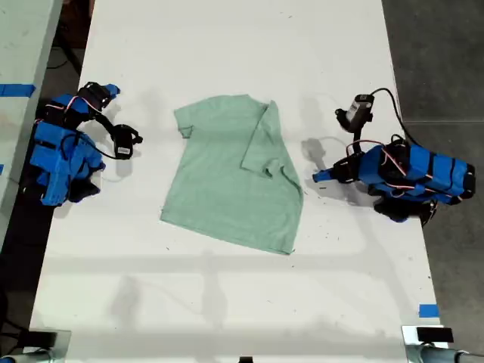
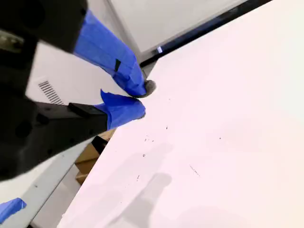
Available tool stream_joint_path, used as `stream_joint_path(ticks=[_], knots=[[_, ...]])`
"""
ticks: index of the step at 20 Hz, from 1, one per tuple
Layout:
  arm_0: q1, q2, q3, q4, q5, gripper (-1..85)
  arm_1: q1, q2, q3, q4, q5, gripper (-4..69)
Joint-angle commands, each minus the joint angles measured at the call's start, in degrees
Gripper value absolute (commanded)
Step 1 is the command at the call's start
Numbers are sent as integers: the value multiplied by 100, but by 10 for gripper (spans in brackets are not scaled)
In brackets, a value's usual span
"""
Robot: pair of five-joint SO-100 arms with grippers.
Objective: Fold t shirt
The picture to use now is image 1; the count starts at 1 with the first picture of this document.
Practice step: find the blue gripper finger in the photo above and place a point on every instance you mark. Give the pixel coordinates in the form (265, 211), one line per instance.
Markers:
(112, 90)
(325, 174)
(326, 181)

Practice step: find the pale green T-shirt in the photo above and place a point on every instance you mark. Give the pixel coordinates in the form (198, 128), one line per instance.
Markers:
(230, 174)

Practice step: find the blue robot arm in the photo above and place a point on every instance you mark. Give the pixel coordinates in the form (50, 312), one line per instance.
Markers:
(60, 166)
(423, 174)

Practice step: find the long blue tape strip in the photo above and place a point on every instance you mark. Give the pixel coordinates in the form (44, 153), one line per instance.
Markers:
(17, 90)

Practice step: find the white side table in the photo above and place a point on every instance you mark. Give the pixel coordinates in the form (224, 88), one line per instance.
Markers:
(19, 56)

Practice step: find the square blue tape piece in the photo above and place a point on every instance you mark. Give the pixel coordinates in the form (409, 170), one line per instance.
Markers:
(429, 311)

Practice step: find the small black box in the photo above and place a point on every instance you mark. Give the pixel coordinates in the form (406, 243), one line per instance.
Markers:
(435, 335)
(42, 337)

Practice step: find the camera black stalk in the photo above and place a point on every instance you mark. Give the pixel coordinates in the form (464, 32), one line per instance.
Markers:
(106, 121)
(357, 141)

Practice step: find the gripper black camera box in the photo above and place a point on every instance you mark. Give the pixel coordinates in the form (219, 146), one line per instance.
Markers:
(356, 109)
(124, 141)

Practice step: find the metal corner bracket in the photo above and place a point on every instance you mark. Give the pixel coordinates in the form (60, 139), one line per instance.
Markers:
(419, 340)
(49, 340)

